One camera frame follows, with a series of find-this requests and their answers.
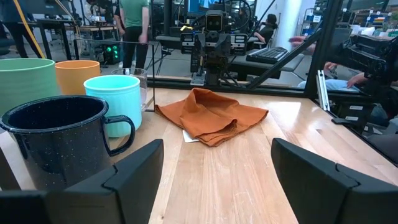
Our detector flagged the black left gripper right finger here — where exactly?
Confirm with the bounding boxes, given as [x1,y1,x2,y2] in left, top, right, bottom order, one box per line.
[271,138,398,224]

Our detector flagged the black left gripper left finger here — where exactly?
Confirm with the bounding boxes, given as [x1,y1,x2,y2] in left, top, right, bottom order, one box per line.
[67,139,165,224]

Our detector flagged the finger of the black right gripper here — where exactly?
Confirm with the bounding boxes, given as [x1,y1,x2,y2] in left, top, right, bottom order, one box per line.
[213,40,228,68]
[200,40,215,68]

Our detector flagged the clear glass mug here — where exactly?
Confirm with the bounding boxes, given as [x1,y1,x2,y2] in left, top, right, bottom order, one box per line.
[111,67,149,111]

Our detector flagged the cyan mug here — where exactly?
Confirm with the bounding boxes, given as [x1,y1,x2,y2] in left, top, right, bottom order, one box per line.
[83,74,143,138]

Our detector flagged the navy speckled enamel mug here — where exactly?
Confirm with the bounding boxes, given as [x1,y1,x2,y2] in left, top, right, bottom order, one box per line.
[0,95,137,191]

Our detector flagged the orange cup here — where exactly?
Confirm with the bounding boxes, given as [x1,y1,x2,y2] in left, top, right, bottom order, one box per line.
[55,59,101,96]

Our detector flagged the green cup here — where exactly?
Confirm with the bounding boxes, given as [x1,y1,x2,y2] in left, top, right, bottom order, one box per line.
[0,58,62,116]

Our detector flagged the grey desk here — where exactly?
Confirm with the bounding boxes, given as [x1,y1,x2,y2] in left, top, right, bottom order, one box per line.
[155,34,193,50]
[228,46,305,82]

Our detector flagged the black keyboard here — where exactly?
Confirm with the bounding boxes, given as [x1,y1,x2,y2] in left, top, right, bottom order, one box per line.
[245,46,289,65]

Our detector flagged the white card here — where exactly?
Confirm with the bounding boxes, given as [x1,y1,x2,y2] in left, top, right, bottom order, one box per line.
[182,129,200,144]

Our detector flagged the orange cloth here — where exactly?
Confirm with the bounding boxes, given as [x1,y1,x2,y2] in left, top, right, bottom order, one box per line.
[154,87,269,147]

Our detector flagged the black computer tower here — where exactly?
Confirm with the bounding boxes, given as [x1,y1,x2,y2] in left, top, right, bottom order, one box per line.
[102,42,122,65]

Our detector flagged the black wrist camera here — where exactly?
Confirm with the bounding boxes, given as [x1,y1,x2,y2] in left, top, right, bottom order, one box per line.
[205,9,225,32]

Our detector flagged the black aluminium rig frame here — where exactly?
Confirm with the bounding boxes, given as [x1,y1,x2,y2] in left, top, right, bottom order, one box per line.
[146,0,398,166]

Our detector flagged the silver corner bracket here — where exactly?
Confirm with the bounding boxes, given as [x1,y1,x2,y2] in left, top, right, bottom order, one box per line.
[316,70,331,111]

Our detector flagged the yellow cable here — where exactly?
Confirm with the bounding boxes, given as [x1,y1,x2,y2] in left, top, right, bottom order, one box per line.
[12,0,46,59]

